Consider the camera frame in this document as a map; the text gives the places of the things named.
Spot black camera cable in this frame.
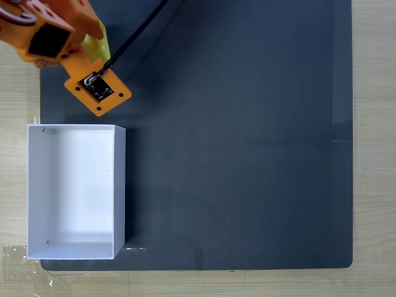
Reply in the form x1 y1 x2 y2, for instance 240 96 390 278
98 0 170 77

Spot clear adhesive tape piece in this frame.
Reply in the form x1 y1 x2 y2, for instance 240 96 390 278
2 243 29 273

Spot black camera circuit board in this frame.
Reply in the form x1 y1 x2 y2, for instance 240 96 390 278
78 72 114 103

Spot white open cardboard box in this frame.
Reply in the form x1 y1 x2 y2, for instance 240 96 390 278
27 124 127 260

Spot dark grey table mat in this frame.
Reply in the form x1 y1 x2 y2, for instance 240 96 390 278
40 0 354 272

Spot orange camera mount plate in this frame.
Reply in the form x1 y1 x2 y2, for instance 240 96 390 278
60 49 133 118

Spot red white servo wires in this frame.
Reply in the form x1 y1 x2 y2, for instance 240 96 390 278
0 4 37 28

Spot yellow toy block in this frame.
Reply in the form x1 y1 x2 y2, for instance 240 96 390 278
80 19 111 62

